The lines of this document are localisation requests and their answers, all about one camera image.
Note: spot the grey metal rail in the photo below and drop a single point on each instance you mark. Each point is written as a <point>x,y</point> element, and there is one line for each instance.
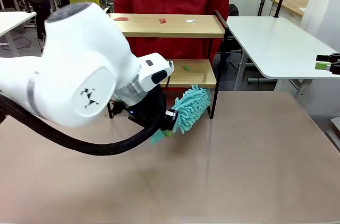
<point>336,139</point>

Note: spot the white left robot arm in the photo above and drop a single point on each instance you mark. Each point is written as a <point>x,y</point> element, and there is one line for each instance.
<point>79,62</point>

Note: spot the small red paper scrap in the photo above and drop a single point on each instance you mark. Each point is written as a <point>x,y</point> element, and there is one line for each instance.
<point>162,20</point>

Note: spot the black office chair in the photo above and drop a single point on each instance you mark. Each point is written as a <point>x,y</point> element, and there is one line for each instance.
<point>233,10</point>

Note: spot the wooden desk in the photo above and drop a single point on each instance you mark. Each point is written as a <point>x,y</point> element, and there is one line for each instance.
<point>289,2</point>

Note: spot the large white table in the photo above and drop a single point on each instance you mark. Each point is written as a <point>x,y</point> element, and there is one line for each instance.
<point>276,46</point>

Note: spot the large red paper scrap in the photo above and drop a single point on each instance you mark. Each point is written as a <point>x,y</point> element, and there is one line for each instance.
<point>121,18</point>

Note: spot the small white table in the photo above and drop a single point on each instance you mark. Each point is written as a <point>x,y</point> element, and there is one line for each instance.
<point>13,19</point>

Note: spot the two-tier wooden black-framed shelf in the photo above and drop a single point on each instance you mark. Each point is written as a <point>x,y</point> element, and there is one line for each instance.
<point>172,29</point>

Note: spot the small green paper scrap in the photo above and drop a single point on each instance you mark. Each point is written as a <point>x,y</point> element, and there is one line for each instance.
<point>186,68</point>

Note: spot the teal microfibre duster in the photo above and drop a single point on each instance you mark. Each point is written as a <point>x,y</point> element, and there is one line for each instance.
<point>192,107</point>

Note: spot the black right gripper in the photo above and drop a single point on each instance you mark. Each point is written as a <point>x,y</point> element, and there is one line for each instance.
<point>336,63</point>

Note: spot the white paper scrap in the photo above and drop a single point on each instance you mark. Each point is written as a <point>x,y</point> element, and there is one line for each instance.
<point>190,21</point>

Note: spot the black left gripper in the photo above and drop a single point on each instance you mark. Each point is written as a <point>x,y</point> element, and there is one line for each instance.
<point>140,115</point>

